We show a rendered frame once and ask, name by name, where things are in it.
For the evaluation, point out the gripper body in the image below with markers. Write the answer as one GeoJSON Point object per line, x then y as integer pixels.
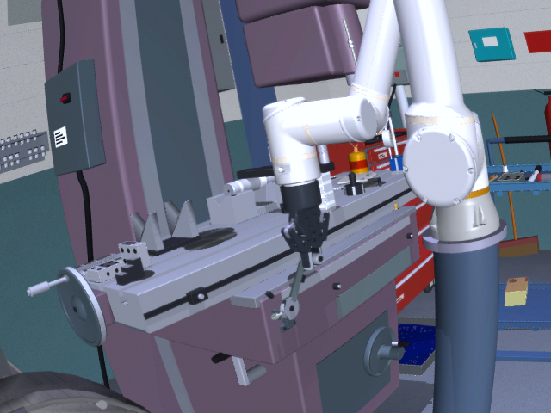
{"type": "Point", "coordinates": [301, 198]}

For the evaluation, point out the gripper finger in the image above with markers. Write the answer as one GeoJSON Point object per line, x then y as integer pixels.
{"type": "Point", "coordinates": [299, 241]}
{"type": "Point", "coordinates": [318, 238]}

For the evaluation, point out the grey spanner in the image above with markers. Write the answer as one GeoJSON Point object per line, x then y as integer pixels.
{"type": "Point", "coordinates": [295, 281]}

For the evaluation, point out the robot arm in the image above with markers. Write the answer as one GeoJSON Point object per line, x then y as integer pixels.
{"type": "Point", "coordinates": [430, 51]}

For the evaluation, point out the banded steel shaft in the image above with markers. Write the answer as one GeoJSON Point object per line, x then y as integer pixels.
{"type": "Point", "coordinates": [247, 185]}

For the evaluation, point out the large grey notched block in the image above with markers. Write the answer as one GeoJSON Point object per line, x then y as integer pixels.
{"type": "Point", "coordinates": [228, 211]}

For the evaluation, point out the black table stop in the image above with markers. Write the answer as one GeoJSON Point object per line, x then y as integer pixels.
{"type": "Point", "coordinates": [196, 297]}

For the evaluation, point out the grey triangular block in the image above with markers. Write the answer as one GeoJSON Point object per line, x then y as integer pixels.
{"type": "Point", "coordinates": [183, 221]}
{"type": "Point", "coordinates": [146, 232]}

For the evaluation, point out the grey knee handwheel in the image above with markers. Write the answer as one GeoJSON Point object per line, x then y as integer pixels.
{"type": "Point", "coordinates": [381, 353]}

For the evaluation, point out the grey block with holes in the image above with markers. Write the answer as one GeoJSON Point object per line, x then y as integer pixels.
{"type": "Point", "coordinates": [134, 251]}
{"type": "Point", "coordinates": [103, 271]}

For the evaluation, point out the black stepped heel block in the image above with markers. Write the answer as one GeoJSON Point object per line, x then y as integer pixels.
{"type": "Point", "coordinates": [129, 275]}

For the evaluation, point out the grey table handwheel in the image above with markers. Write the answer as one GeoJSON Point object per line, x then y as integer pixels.
{"type": "Point", "coordinates": [82, 307]}

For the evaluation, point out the black star knob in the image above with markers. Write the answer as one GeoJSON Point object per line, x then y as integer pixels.
{"type": "Point", "coordinates": [336, 285]}

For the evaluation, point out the black clamp knob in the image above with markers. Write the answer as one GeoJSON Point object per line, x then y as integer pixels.
{"type": "Point", "coordinates": [354, 187]}

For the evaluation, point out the yellow can with red bands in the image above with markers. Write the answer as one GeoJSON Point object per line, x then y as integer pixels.
{"type": "Point", "coordinates": [357, 161]}

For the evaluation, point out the red tool cabinet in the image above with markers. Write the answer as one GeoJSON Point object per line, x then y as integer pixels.
{"type": "Point", "coordinates": [415, 258]}

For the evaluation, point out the small blue cup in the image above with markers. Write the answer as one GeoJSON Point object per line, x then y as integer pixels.
{"type": "Point", "coordinates": [396, 164]}

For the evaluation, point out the mauve milling machine body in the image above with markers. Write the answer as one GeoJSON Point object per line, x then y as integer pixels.
{"type": "Point", "coordinates": [297, 344]}

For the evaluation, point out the grey machine table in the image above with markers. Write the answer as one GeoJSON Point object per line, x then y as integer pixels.
{"type": "Point", "coordinates": [193, 266]}

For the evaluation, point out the black lever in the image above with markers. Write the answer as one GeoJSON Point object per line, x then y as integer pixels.
{"type": "Point", "coordinates": [220, 358]}

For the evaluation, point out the navy speckled floor tray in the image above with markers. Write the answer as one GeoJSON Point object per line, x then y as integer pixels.
{"type": "Point", "coordinates": [415, 348]}

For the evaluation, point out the grey quill lever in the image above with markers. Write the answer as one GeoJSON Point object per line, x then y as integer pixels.
{"type": "Point", "coordinates": [349, 41]}

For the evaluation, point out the grey plate with holes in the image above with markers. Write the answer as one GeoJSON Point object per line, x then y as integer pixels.
{"type": "Point", "coordinates": [512, 176]}

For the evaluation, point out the cream box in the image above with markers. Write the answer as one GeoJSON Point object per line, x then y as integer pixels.
{"type": "Point", "coordinates": [516, 292]}

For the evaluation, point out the dark teal control box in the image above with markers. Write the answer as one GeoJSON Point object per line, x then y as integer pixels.
{"type": "Point", "coordinates": [82, 146]}

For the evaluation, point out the white and red marker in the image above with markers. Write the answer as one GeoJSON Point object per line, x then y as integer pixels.
{"type": "Point", "coordinates": [536, 173]}

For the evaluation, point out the red fire extinguisher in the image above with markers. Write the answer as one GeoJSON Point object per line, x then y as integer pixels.
{"type": "Point", "coordinates": [548, 112]}

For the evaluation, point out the grey round machine cover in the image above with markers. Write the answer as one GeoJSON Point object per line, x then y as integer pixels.
{"type": "Point", "coordinates": [64, 393]}

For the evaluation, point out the grey wrist camera housing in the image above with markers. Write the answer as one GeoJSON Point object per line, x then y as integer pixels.
{"type": "Point", "coordinates": [327, 191]}

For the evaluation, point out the blue steel post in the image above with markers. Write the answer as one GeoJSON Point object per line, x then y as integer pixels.
{"type": "Point", "coordinates": [241, 107]}

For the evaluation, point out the grey wall cabinet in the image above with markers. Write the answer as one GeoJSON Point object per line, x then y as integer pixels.
{"type": "Point", "coordinates": [224, 51]}

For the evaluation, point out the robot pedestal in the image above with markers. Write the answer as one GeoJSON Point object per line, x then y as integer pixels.
{"type": "Point", "coordinates": [465, 322]}

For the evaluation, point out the teal wall sign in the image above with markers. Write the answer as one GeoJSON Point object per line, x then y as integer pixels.
{"type": "Point", "coordinates": [505, 43]}

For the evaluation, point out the grey perforated wall rail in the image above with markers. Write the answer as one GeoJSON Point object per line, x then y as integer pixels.
{"type": "Point", "coordinates": [23, 150]}

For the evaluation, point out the red wall sign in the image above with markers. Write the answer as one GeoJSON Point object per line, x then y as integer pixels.
{"type": "Point", "coordinates": [538, 42]}

